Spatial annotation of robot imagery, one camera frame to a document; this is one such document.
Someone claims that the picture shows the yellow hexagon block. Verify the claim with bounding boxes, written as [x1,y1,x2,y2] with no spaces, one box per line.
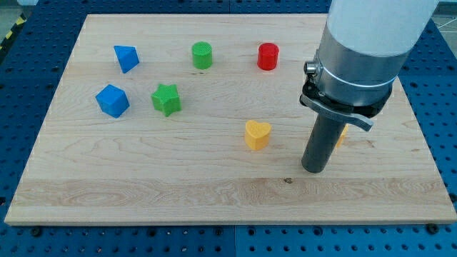
[336,124,348,148]

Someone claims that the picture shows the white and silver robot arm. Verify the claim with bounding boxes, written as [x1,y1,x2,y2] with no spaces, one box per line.
[299,0,438,173]

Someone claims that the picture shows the blue triangular prism block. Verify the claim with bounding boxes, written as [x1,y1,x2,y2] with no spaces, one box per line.
[114,46,139,74]

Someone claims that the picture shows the green star block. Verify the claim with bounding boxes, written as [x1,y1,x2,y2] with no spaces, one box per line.
[151,84,181,117]

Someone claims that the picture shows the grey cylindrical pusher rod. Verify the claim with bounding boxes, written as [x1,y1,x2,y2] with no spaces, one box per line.
[301,114,346,173]

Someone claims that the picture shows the blue cube block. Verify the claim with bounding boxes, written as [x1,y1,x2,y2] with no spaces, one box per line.
[96,84,130,118]

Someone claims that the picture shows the yellow heart block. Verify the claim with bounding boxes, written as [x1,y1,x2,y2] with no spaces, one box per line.
[244,120,272,151]

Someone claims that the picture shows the wooden board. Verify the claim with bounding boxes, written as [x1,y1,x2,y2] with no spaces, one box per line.
[5,14,456,226]

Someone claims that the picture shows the red cylinder block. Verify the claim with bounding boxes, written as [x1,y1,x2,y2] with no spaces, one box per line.
[257,43,279,71]

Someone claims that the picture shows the green cylinder block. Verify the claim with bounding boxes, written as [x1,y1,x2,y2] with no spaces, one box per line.
[191,41,213,69]

